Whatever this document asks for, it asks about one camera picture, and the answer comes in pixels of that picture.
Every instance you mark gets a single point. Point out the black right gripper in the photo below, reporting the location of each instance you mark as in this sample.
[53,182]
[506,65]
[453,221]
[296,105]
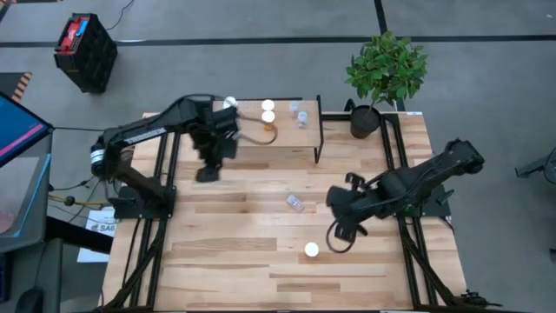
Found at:
[352,202]

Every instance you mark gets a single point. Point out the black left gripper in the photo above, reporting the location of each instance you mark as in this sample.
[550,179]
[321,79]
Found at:
[215,148]

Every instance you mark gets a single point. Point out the white cup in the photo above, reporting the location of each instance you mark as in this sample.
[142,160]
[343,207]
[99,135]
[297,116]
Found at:
[311,249]
[268,104]

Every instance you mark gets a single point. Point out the orange medicine bottle white cap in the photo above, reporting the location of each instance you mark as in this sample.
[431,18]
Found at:
[268,117]

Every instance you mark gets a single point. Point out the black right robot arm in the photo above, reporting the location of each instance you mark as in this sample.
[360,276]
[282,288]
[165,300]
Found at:
[434,174]

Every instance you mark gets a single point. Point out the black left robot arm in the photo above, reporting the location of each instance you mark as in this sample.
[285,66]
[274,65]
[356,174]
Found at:
[143,132]

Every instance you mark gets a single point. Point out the black plant pot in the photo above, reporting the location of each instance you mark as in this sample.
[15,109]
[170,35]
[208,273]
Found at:
[365,124]

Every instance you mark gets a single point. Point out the white paper sign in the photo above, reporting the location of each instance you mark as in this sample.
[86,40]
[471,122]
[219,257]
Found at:
[102,226]

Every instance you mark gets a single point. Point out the black table clamp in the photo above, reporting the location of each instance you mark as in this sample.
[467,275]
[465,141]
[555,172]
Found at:
[473,300]

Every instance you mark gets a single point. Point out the black plastic crate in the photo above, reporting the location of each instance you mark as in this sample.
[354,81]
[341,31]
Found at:
[93,61]

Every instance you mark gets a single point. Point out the green leafy plant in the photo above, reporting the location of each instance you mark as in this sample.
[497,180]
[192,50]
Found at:
[386,69]

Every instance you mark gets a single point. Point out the black chair base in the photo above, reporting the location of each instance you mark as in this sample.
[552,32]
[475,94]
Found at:
[536,167]

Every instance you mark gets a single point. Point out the computer monitor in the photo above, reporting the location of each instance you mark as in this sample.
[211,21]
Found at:
[19,126]

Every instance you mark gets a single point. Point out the red battery pack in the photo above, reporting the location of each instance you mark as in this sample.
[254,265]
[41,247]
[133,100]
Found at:
[71,32]

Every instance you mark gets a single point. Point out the black mat hazard stripes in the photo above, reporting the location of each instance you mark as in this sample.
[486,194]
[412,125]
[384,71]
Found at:
[13,84]

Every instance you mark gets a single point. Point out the black computer mouse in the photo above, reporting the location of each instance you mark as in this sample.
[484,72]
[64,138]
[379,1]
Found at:
[29,302]

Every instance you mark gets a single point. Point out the wooden shelf black metal frame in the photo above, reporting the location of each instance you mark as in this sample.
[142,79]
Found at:
[295,137]

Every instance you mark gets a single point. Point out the black aluminium table frame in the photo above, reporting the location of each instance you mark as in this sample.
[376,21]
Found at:
[336,116]

